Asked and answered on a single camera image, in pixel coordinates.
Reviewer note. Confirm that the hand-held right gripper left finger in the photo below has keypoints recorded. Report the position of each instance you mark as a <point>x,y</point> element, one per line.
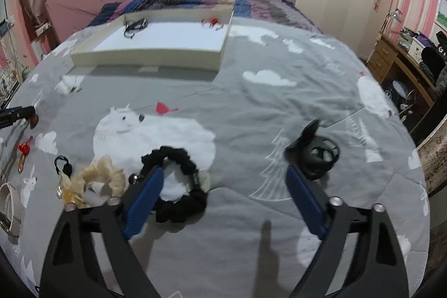
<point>145,196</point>

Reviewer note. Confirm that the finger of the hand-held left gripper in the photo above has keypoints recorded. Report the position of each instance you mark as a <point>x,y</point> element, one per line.
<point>15,114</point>

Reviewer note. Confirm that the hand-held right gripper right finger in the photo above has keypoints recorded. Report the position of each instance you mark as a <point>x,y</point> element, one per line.
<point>305,200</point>

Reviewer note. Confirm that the red pendant charm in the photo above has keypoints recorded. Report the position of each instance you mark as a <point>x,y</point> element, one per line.
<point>25,148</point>

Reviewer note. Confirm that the cream scrunchie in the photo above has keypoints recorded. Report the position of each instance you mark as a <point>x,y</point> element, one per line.
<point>104,169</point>

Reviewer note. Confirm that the black scrunchie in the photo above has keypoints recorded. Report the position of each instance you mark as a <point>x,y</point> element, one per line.
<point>188,163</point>

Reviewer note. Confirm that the white shallow tray box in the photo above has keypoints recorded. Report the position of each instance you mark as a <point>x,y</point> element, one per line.
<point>167,39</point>

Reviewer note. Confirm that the white power strip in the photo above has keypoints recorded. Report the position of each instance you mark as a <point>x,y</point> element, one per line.
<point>42,28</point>

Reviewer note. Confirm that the grey printed blanket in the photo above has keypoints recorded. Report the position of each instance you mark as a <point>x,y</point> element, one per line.
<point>237,116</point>

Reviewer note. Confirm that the floral cloth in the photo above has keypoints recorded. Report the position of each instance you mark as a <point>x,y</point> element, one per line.
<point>433,158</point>

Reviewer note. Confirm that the wooden desk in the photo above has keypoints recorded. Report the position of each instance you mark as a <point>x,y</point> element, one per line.
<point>394,57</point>

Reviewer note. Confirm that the black bag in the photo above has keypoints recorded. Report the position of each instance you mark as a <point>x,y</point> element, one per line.
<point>433,62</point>

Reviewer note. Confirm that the white storage box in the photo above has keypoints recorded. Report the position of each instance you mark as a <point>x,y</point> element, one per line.
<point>416,47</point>

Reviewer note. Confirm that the desk lamp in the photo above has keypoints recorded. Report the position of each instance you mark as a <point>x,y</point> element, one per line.
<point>393,17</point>

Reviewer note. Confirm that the striped purple blue quilt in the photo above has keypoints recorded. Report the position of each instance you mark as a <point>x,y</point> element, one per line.
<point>255,1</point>

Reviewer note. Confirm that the framed landscape wall picture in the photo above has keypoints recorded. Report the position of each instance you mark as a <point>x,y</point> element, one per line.
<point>442,17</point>

